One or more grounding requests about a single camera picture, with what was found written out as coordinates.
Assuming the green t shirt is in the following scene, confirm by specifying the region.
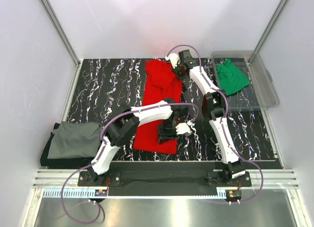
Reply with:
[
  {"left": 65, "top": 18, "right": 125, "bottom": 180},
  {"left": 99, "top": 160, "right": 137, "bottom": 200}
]
[{"left": 217, "top": 59, "right": 250, "bottom": 96}]

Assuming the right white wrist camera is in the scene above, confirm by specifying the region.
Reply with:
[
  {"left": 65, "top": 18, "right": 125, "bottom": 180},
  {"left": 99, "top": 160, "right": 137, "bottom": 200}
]
[{"left": 165, "top": 53, "right": 180, "bottom": 68}]

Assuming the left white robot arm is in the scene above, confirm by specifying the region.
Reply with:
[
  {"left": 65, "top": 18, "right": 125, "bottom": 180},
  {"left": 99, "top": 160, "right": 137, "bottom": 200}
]
[{"left": 88, "top": 98, "right": 191, "bottom": 186}]

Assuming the red t shirt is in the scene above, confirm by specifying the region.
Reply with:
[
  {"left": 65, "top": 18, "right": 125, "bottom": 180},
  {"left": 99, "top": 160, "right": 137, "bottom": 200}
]
[{"left": 133, "top": 59, "right": 184, "bottom": 155}]

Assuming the grey folded t shirt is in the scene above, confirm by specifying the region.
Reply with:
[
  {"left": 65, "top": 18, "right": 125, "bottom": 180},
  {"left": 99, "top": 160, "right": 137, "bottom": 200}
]
[{"left": 48, "top": 121, "right": 102, "bottom": 159}]

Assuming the clear plastic bin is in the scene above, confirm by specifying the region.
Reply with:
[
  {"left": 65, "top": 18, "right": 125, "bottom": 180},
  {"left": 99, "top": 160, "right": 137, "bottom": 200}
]
[{"left": 211, "top": 51, "right": 280, "bottom": 111}]

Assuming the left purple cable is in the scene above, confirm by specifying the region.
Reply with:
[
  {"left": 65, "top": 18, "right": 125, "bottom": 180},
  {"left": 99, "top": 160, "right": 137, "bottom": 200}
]
[{"left": 60, "top": 103, "right": 200, "bottom": 225}]

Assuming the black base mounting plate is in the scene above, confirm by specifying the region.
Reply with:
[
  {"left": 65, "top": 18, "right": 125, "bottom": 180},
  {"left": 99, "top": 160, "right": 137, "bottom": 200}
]
[{"left": 78, "top": 169, "right": 252, "bottom": 199}]

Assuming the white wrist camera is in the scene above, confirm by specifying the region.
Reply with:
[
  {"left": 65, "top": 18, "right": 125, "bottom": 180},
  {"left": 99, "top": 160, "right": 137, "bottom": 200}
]
[
  {"left": 175, "top": 121, "right": 192, "bottom": 137},
  {"left": 165, "top": 53, "right": 180, "bottom": 68}
]

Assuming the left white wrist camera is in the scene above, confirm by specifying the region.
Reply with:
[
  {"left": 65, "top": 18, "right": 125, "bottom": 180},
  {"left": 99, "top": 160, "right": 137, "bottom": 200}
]
[{"left": 175, "top": 121, "right": 192, "bottom": 137}]

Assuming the aluminium frame rail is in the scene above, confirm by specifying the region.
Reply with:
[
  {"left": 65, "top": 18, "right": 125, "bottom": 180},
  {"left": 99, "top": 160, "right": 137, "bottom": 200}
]
[{"left": 33, "top": 170, "right": 299, "bottom": 199}]

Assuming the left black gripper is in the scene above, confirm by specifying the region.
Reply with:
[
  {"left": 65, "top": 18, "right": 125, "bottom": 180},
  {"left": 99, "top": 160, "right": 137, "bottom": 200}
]
[{"left": 158, "top": 119, "right": 180, "bottom": 145}]

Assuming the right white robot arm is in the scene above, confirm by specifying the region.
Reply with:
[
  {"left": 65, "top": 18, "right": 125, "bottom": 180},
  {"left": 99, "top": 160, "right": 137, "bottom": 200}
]
[{"left": 166, "top": 50, "right": 245, "bottom": 186}]

